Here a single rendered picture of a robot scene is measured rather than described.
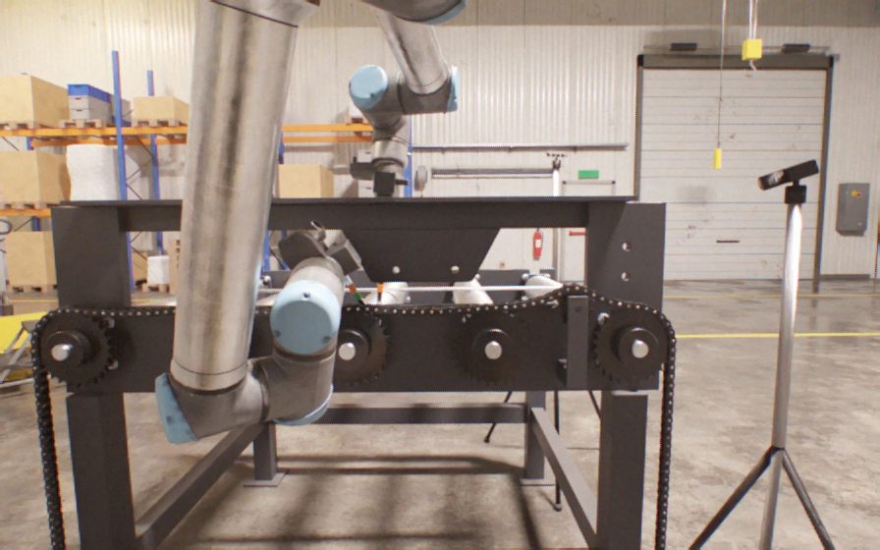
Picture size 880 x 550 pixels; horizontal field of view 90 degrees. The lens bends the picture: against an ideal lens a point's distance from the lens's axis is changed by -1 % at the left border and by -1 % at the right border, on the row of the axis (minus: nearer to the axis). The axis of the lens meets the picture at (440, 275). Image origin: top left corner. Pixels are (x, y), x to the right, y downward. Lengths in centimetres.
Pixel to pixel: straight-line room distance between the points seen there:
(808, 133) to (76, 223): 1272
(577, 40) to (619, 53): 95
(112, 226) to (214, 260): 70
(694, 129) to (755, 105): 140
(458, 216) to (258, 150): 60
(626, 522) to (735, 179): 1095
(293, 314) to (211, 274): 15
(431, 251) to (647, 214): 47
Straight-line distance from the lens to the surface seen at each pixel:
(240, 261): 53
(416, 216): 100
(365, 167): 110
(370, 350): 97
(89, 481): 135
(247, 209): 50
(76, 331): 121
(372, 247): 100
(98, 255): 123
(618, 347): 100
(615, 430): 111
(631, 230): 106
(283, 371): 69
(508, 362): 97
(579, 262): 1042
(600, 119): 1085
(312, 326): 64
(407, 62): 90
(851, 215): 1324
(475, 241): 99
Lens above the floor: 110
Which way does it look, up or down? 5 degrees down
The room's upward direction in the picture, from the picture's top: straight up
